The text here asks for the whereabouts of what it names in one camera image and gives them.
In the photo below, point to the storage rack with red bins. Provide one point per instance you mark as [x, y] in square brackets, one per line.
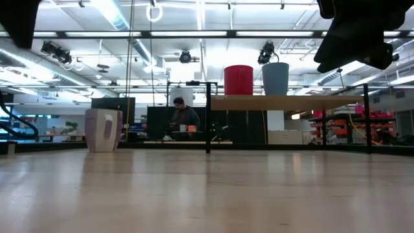
[343, 124]

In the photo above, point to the round black spotlight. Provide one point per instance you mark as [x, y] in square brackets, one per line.
[185, 57]

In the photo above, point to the black frame crossbar with lights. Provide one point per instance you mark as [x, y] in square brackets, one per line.
[194, 33]

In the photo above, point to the black ceiling lamp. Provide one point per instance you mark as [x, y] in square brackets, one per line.
[396, 57]

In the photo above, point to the potted plant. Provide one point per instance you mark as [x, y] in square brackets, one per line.
[71, 127]

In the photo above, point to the red plastic cup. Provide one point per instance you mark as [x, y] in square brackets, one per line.
[238, 81]

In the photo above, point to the black monitor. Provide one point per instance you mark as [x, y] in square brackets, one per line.
[113, 103]

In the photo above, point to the blue-grey plastic cup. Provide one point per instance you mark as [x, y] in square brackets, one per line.
[275, 79]

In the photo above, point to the wooden shelf with black legs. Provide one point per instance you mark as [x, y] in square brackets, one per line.
[278, 103]

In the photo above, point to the black overhead camera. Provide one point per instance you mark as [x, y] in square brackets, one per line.
[266, 52]

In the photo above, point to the black twin spotlights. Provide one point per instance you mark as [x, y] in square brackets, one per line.
[58, 53]

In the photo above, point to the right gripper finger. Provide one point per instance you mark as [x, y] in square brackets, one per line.
[333, 47]
[375, 56]

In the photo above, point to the beige cabinet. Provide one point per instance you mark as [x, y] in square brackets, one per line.
[284, 137]

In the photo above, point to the orange mug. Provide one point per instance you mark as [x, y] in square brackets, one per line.
[192, 128]

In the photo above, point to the person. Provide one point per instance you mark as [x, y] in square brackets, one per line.
[186, 116]

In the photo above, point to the background black robot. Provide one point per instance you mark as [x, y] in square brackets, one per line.
[217, 131]

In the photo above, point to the white mug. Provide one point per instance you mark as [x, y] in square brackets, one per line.
[183, 127]

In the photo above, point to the black background rig frame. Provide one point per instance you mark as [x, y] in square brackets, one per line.
[213, 84]

